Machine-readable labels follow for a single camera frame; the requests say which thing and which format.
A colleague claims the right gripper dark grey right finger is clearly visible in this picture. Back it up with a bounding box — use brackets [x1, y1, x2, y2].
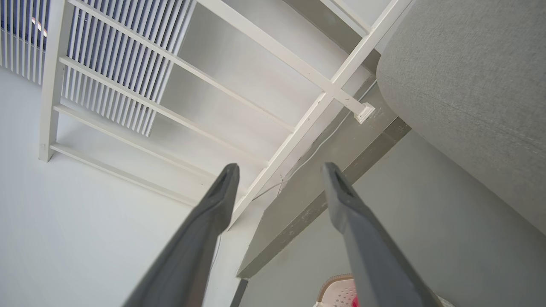
[321, 162, 444, 307]

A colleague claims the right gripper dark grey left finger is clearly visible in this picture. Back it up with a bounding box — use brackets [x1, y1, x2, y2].
[123, 163, 240, 307]

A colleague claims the white perforated laundry basket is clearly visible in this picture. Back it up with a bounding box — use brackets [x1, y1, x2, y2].
[314, 274, 455, 307]

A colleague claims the grey raised floor step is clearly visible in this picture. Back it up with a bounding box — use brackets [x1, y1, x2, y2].
[237, 76, 412, 278]

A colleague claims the white wooden railing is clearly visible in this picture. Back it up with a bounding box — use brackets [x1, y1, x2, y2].
[38, 0, 414, 227]

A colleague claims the white slatted vent panel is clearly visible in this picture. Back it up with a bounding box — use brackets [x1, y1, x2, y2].
[0, 0, 197, 137]

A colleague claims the grey fabric sofa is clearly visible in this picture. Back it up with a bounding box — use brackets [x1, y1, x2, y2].
[376, 0, 546, 235]

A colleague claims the thin white floor cable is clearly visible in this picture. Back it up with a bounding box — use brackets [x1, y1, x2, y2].
[252, 79, 378, 201]

